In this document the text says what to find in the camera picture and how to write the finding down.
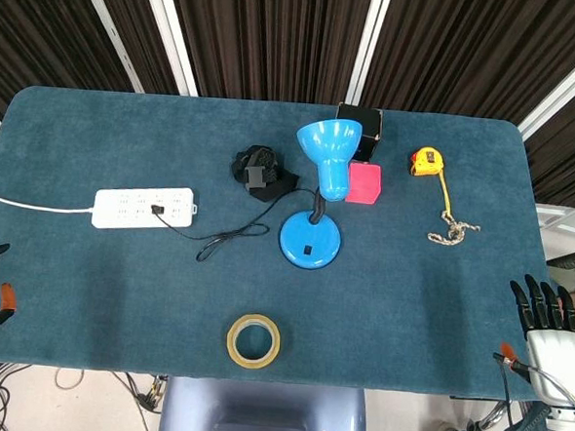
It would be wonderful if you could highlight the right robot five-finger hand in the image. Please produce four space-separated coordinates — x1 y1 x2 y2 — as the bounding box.
489 270 575 410

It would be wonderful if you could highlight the blue desk lamp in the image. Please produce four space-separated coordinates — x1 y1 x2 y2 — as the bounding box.
277 116 364 273

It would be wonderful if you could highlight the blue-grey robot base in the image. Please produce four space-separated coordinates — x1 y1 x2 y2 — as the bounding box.
156 373 370 431

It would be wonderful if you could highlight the white power strip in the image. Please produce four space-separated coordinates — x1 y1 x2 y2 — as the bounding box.
91 181 201 235

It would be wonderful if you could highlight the olive green garment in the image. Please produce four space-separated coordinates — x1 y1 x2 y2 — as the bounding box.
545 246 575 295

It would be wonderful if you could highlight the blue carpet table mat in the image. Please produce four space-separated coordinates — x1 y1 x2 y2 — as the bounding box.
0 84 575 404

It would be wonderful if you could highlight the black floor plug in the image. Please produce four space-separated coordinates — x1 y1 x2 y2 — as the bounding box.
131 372 168 414

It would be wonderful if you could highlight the yellow tape measure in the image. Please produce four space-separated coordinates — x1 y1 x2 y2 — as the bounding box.
406 145 458 216

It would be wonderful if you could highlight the pink cube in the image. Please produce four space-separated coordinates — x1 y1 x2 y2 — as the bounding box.
344 161 384 206

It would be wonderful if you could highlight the yellowish clear tape roll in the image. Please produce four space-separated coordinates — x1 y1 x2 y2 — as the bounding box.
223 311 285 372

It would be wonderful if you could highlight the black box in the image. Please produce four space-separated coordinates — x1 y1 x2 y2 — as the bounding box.
332 101 386 164

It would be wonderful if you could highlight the dark brown pleated curtain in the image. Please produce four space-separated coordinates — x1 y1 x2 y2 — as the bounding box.
0 0 575 210

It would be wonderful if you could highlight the black robot hand cable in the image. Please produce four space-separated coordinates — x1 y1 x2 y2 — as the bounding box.
487 352 534 431

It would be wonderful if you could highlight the white metal side frame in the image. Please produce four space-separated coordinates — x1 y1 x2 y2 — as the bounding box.
531 191 575 263

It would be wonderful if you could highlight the white power strip cable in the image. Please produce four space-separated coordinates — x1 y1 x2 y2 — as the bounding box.
0 189 97 215

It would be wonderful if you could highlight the beige floor cable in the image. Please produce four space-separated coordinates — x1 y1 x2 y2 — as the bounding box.
54 367 87 393

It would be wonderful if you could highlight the beige braided cord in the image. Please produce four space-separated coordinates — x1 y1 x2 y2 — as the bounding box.
427 209 483 248

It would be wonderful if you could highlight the black lamp cord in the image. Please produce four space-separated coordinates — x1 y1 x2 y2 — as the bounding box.
146 176 320 271

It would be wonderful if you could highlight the white frame bar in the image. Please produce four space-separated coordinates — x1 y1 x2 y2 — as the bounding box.
515 27 575 144
132 0 205 98
68 0 151 95
344 0 396 108

